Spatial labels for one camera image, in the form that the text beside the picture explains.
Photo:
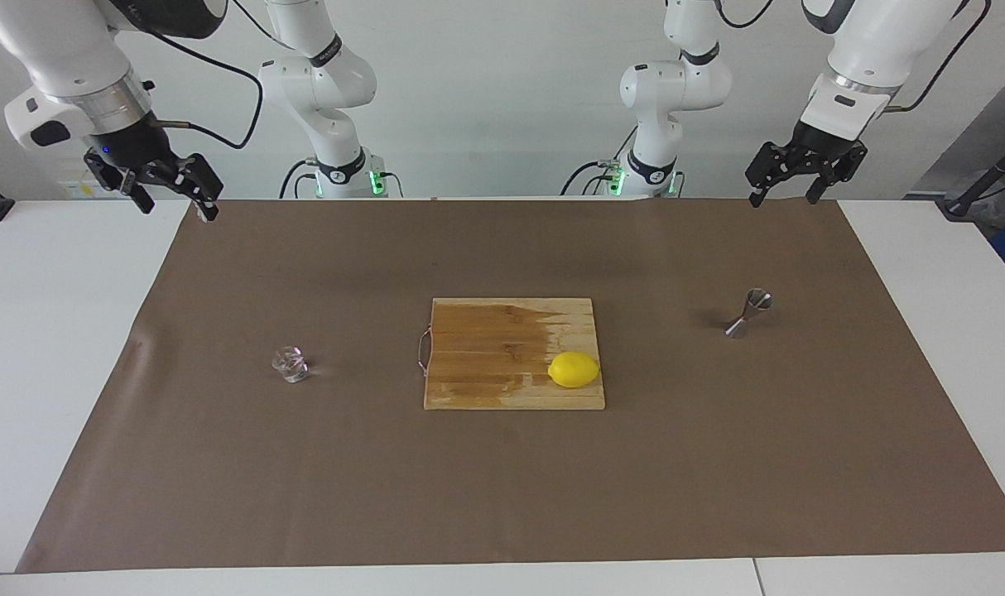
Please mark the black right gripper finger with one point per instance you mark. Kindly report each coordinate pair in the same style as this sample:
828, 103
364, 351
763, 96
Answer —
196, 182
126, 184

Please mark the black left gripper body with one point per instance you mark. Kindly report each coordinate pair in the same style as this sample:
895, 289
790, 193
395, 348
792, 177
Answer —
825, 147

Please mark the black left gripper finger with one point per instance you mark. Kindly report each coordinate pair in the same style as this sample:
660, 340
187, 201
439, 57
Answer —
771, 165
838, 174

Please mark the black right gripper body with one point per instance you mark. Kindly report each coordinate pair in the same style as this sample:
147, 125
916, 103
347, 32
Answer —
134, 149

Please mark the steel cocktail jigger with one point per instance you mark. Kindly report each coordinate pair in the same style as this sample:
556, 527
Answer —
751, 313

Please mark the small clear glass cup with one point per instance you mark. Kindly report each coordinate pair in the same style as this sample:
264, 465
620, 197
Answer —
290, 365

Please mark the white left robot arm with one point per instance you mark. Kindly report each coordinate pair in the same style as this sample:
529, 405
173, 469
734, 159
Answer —
863, 50

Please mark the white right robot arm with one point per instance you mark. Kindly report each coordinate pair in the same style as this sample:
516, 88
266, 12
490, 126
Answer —
55, 50

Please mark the white yellow labelled box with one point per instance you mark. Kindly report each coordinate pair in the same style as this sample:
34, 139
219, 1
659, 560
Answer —
76, 189

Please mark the black stand pole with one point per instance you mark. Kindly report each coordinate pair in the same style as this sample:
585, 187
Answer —
978, 186

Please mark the yellow lemon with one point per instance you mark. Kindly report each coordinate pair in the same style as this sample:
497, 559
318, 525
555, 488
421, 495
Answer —
574, 370

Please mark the wooden cutting board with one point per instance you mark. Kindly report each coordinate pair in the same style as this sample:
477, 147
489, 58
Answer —
486, 356

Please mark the brown paper table mat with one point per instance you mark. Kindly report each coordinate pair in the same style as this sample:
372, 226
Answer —
502, 480

